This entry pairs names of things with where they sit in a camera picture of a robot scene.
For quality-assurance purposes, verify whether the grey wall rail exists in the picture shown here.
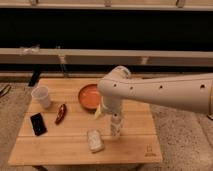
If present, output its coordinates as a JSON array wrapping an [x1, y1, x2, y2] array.
[[0, 48, 213, 67]]

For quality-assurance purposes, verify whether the black smartphone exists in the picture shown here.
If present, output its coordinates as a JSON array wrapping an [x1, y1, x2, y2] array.
[[30, 113, 47, 136]]

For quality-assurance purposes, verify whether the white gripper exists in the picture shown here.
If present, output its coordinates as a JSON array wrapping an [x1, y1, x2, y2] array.
[[94, 97, 122, 119]]

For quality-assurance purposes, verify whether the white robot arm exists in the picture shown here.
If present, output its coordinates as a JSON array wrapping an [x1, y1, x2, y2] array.
[[95, 66, 213, 118]]

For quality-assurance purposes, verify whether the small white bottle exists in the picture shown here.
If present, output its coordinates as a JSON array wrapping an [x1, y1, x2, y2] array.
[[110, 114, 122, 137]]

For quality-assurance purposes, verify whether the white plastic cup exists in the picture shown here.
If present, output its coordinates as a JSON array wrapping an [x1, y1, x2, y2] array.
[[31, 86, 51, 109]]

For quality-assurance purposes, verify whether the wooden table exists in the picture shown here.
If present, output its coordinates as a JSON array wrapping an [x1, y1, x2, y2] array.
[[9, 78, 162, 165]]

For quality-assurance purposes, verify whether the orange bowl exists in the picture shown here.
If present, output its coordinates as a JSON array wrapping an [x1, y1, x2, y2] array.
[[78, 84, 101, 110]]

